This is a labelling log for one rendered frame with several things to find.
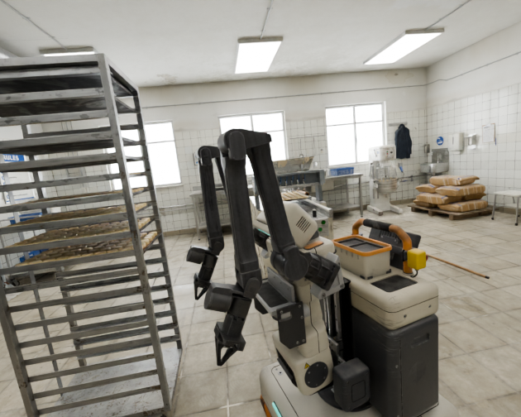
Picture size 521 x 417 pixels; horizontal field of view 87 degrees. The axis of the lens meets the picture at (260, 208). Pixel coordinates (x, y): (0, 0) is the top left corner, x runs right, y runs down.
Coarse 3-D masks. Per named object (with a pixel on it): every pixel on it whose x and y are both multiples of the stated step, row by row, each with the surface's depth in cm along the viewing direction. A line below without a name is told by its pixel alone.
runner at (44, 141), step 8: (56, 136) 116; (64, 136) 116; (72, 136) 117; (80, 136) 117; (88, 136) 118; (96, 136) 118; (104, 136) 118; (0, 144) 113; (8, 144) 114; (16, 144) 114; (24, 144) 114; (32, 144) 115; (40, 144) 115; (48, 144) 117
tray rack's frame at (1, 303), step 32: (0, 64) 106; (32, 64) 108; (64, 64) 111; (96, 64) 120; (0, 160) 131; (0, 288) 120; (0, 320) 120; (128, 384) 156; (32, 416) 129; (64, 416) 139; (96, 416) 137; (128, 416) 136
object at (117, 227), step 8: (96, 224) 159; (104, 224) 156; (112, 224) 152; (120, 224) 150; (128, 224) 147; (144, 224) 149; (48, 232) 148; (56, 232) 148; (64, 232) 143; (72, 232) 143; (80, 232) 138; (88, 232) 135; (96, 232) 133; (104, 232) 131; (112, 232) 129; (24, 240) 135; (32, 240) 132; (40, 240) 132; (48, 240) 131; (56, 240) 127
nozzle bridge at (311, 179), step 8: (288, 176) 282; (296, 176) 283; (312, 176) 285; (320, 176) 277; (288, 184) 283; (296, 184) 284; (304, 184) 281; (312, 184) 281; (320, 184) 278; (256, 192) 273; (320, 192) 290; (256, 200) 284; (320, 200) 292; (256, 208) 286
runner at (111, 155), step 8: (112, 152) 120; (32, 160) 116; (40, 160) 116; (48, 160) 117; (56, 160) 117; (64, 160) 117; (72, 160) 118; (80, 160) 118; (88, 160) 119; (96, 160) 119; (104, 160) 120; (0, 168) 114; (8, 168) 115; (16, 168) 115; (24, 168) 117
